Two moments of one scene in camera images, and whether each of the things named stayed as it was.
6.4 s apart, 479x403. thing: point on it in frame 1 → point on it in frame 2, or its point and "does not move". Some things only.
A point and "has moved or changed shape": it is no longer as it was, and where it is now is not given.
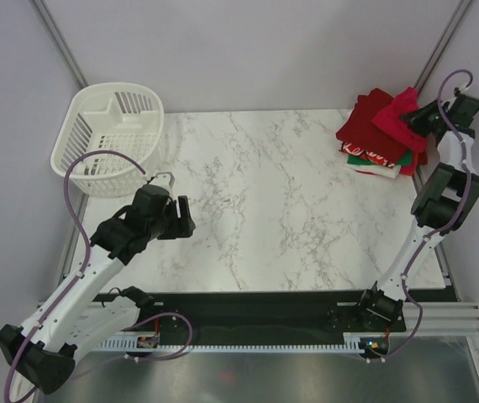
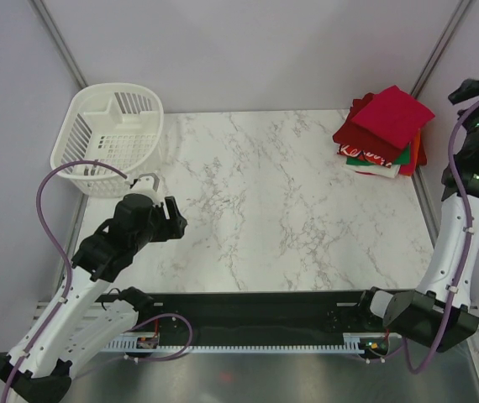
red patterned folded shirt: x=371 y=157 does not move
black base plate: x=261 y=314 does not move
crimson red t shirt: x=390 y=122 has moved or changed shape
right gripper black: x=416 y=121 → x=473 y=87
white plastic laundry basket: x=122 y=117 does not move
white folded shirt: x=376 y=169 does not move
